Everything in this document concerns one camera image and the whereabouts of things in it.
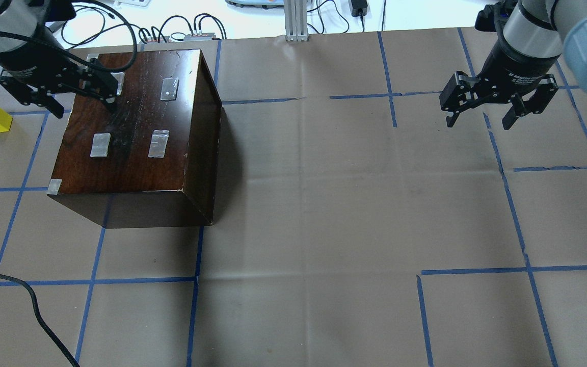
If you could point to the aluminium frame post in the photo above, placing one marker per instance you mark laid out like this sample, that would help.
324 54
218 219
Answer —
295 13

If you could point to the grey usb hub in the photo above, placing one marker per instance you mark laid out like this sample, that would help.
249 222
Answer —
199 36

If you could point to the dark wooden drawer cabinet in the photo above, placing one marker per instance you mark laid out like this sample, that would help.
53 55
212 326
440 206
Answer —
152 162

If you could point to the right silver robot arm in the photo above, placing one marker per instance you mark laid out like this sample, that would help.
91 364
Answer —
531 36

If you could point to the black power adapter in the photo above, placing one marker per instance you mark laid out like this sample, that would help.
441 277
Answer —
358 8

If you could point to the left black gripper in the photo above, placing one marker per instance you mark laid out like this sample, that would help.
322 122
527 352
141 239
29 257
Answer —
37 62

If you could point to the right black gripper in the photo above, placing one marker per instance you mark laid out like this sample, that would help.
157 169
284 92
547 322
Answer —
511 73

